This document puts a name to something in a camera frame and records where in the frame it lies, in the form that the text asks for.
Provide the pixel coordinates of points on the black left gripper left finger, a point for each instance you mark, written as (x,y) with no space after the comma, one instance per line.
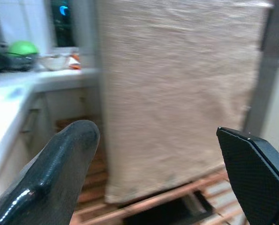
(47,178)

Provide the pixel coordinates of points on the black mesh bowl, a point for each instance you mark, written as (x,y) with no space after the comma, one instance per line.
(19,62)

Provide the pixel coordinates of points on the beige cloth cover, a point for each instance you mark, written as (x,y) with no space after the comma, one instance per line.
(176,93)

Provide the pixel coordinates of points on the cream corner counter cabinet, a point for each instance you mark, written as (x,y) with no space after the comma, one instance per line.
(66,103)

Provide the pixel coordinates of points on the grey upright frame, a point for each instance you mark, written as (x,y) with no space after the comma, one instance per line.
(269,70)

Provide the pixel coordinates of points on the orange white packet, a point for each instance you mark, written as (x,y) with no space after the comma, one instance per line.
(74,66)

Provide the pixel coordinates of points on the wooden slatted floor rack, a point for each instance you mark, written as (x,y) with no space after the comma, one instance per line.
(97,180)

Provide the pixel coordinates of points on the green plastic bowl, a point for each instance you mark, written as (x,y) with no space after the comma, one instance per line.
(23,48)

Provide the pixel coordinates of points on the dark window pane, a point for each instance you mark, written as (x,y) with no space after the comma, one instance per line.
(62,28)

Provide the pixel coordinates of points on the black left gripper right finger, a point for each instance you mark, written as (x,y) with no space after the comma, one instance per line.
(254,178)

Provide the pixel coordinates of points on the white ceramic bowl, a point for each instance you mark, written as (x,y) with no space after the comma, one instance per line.
(53,62)

